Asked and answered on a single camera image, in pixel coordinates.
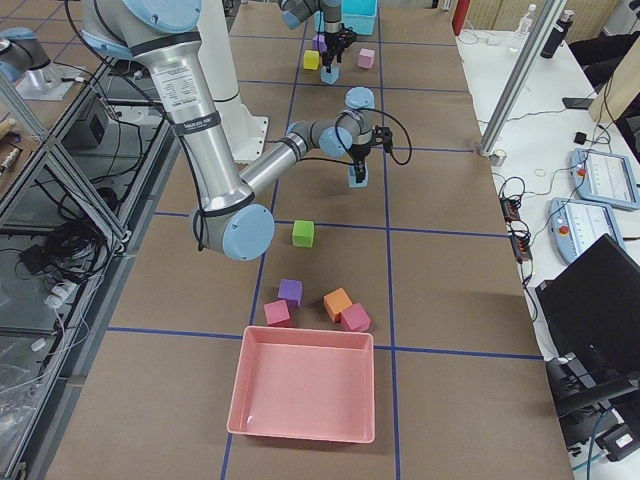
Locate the magenta block near bin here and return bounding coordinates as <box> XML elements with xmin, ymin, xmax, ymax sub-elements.
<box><xmin>263</xmin><ymin>299</ymin><xmax>292</xmax><ymax>328</ymax></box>

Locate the green block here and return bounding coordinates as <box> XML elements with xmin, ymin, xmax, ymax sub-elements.
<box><xmin>292</xmin><ymin>219</ymin><xmax>315</xmax><ymax>248</ymax></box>

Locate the red plastic bin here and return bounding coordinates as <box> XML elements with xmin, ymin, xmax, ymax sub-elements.
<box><xmin>227</xmin><ymin>326</ymin><xmax>375</xmax><ymax>444</ymax></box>

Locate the black laptop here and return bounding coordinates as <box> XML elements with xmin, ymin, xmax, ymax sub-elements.
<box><xmin>534</xmin><ymin>232</ymin><xmax>640</xmax><ymax>381</ymax></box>

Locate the light pink block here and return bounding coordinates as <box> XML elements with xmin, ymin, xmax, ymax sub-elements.
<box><xmin>357</xmin><ymin>48</ymin><xmax>376</xmax><ymax>70</ymax></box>

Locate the light blue block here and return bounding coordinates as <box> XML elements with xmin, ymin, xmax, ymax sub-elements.
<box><xmin>320</xmin><ymin>65</ymin><xmax>340</xmax><ymax>85</ymax></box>
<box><xmin>348</xmin><ymin>166</ymin><xmax>368</xmax><ymax>188</ymax></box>

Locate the blue teach pendant near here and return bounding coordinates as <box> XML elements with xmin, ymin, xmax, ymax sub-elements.
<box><xmin>549</xmin><ymin>197</ymin><xmax>625</xmax><ymax>264</ymax></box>

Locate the magenta block beside orange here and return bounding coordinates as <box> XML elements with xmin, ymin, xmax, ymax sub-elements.
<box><xmin>340</xmin><ymin>303</ymin><xmax>371</xmax><ymax>332</ymax></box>

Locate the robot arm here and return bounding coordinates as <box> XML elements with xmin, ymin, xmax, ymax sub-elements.
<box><xmin>278</xmin><ymin>0</ymin><xmax>357</xmax><ymax>84</ymax></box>
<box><xmin>82</xmin><ymin>1</ymin><xmax>375</xmax><ymax>261</ymax></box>

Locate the blue teach pendant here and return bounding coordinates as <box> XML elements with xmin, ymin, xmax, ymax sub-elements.
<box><xmin>569</xmin><ymin>148</ymin><xmax>639</xmax><ymax>211</ymax></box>
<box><xmin>549</xmin><ymin>197</ymin><xmax>625</xmax><ymax>264</ymax></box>

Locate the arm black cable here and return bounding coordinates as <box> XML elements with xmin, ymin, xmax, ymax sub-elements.
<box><xmin>334</xmin><ymin>107</ymin><xmax>414</xmax><ymax>167</ymax></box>

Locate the black water bottle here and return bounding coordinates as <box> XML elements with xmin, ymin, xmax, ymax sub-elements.
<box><xmin>540</xmin><ymin>9</ymin><xmax>575</xmax><ymax>59</ymax></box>

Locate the orange block right side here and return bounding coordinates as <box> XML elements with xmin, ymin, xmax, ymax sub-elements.
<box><xmin>323</xmin><ymin>288</ymin><xmax>353</xmax><ymax>323</ymax></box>

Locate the yellow block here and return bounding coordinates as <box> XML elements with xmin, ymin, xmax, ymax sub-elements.
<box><xmin>303</xmin><ymin>50</ymin><xmax>321</xmax><ymax>71</ymax></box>

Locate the aluminium frame post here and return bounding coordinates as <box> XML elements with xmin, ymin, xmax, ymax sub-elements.
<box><xmin>477</xmin><ymin>0</ymin><xmax>566</xmax><ymax>157</ymax></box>

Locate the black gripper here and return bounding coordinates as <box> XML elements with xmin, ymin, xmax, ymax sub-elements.
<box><xmin>348</xmin><ymin>140</ymin><xmax>373</xmax><ymax>182</ymax></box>
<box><xmin>322</xmin><ymin>21</ymin><xmax>356</xmax><ymax>75</ymax></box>

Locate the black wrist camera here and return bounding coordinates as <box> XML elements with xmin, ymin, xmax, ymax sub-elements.
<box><xmin>373</xmin><ymin>126</ymin><xmax>393</xmax><ymax>154</ymax></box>

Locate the cyan plastic bin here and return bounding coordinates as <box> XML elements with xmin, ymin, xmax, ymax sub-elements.
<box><xmin>314</xmin><ymin>0</ymin><xmax>378</xmax><ymax>36</ymax></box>

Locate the blue teach pendant far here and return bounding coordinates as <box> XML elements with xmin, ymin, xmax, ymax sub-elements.
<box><xmin>569</xmin><ymin>148</ymin><xmax>639</xmax><ymax>211</ymax></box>

